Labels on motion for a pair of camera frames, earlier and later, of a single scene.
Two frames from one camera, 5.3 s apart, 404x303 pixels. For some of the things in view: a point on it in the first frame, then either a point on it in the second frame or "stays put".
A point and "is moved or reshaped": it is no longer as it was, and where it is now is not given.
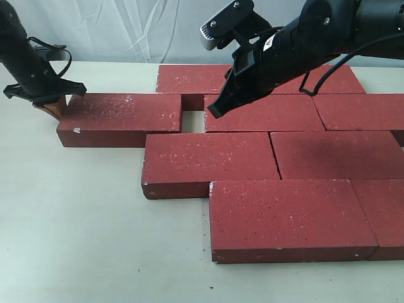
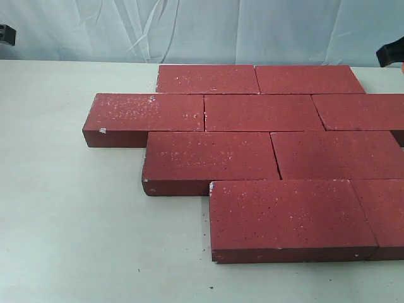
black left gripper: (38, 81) → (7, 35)
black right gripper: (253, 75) → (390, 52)
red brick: (182, 165) stays put
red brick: (341, 81) stays put
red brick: (191, 79) stays put
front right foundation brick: (382, 201) stays put
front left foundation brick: (288, 220) stays put
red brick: (118, 120) is moved or reshaped
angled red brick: (274, 113) stays put
